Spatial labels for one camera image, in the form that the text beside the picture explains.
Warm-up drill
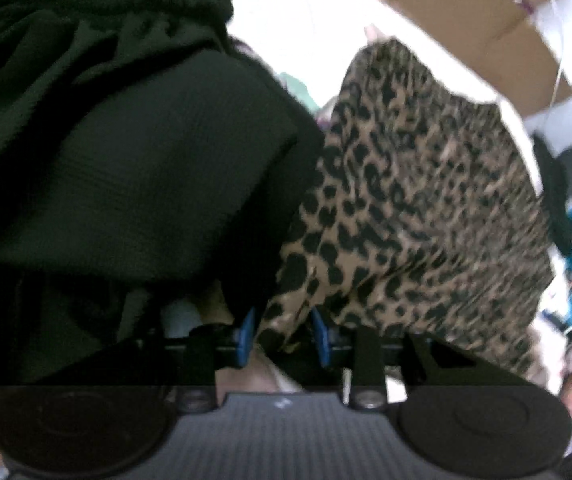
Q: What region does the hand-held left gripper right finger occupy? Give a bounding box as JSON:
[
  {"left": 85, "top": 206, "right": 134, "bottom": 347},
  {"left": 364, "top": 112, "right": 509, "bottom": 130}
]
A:
[{"left": 310, "top": 307, "right": 472, "bottom": 412}]

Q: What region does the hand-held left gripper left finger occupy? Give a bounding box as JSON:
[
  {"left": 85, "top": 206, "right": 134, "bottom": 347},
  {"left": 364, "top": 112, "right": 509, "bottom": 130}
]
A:
[{"left": 138, "top": 307, "right": 257, "bottom": 413}]

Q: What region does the leopard print skirt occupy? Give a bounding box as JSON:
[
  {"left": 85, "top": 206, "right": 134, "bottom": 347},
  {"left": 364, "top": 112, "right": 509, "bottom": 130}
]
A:
[{"left": 256, "top": 40, "right": 554, "bottom": 391}]

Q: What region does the crumpled black garment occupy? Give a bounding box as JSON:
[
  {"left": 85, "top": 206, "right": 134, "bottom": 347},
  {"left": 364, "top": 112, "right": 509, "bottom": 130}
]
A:
[{"left": 0, "top": 0, "right": 327, "bottom": 386}]

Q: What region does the folded black garment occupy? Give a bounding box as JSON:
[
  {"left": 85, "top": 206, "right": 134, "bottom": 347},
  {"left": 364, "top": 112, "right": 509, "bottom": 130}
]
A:
[{"left": 531, "top": 132, "right": 572, "bottom": 256}]

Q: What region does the cream printed blanket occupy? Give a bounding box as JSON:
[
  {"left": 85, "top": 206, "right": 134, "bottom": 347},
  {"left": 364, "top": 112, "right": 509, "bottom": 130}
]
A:
[{"left": 156, "top": 0, "right": 567, "bottom": 396}]

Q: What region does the flattened cardboard sheet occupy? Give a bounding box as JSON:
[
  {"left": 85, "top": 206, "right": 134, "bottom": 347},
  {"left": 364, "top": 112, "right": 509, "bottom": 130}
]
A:
[{"left": 316, "top": 0, "right": 572, "bottom": 118}]

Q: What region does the white cable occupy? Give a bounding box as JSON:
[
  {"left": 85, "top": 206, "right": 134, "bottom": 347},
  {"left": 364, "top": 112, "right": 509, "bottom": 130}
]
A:
[{"left": 543, "top": 0, "right": 567, "bottom": 111}]

